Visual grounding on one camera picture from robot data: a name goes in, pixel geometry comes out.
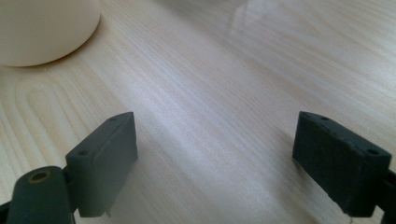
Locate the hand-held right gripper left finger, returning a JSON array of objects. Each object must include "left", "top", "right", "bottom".
[{"left": 64, "top": 111, "right": 139, "bottom": 218}]

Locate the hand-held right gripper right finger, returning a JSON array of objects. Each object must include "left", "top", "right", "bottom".
[{"left": 291, "top": 110, "right": 393, "bottom": 218}]

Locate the cream round bowl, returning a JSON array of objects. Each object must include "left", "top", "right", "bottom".
[{"left": 0, "top": 0, "right": 102, "bottom": 68}]

